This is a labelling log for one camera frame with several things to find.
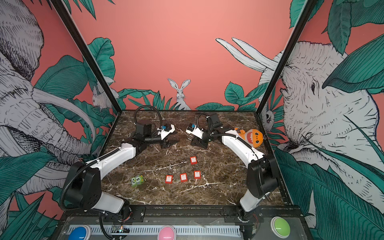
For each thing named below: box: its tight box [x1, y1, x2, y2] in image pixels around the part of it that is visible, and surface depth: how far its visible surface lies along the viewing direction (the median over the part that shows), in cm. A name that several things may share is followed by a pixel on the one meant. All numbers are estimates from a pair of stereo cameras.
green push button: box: [270, 216, 291, 239], surface depth 71 cm
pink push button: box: [157, 225, 177, 240], surface depth 69 cm
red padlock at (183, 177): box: [180, 173, 188, 183], surface depth 87 cm
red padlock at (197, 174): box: [194, 170, 202, 179], surface depth 88 cm
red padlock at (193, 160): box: [190, 156, 198, 165], surface depth 94 cm
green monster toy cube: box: [131, 174, 144, 187], surface depth 85 cm
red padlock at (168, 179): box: [165, 175, 174, 184], surface depth 86 cm
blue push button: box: [68, 224, 92, 240], surface depth 69 cm
